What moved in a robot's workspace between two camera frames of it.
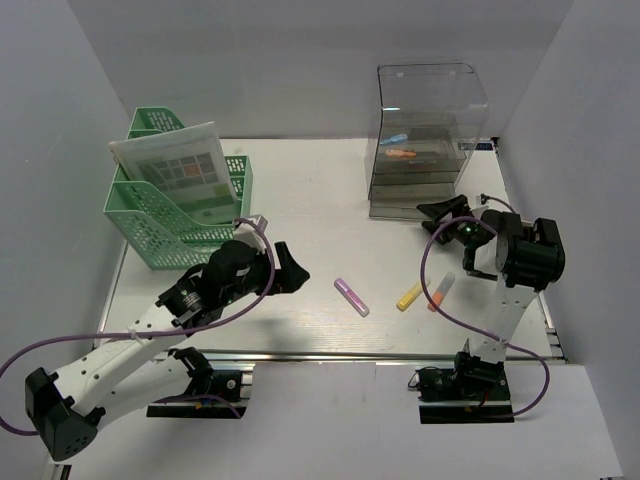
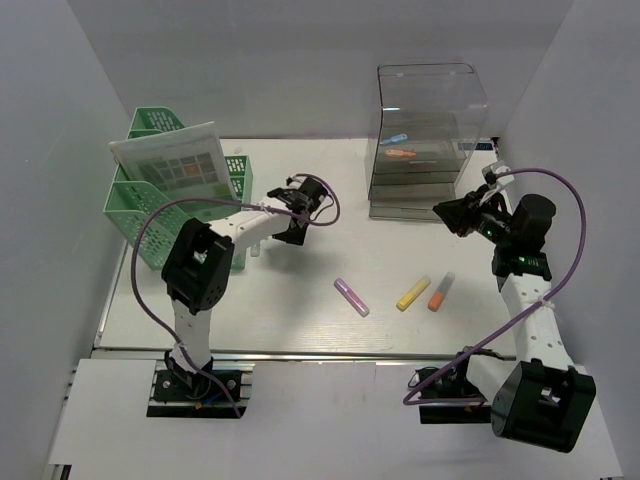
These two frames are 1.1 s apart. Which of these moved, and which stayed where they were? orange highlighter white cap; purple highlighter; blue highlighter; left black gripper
Moved: left black gripper
Stayed: purple highlighter; blue highlighter; orange highlighter white cap
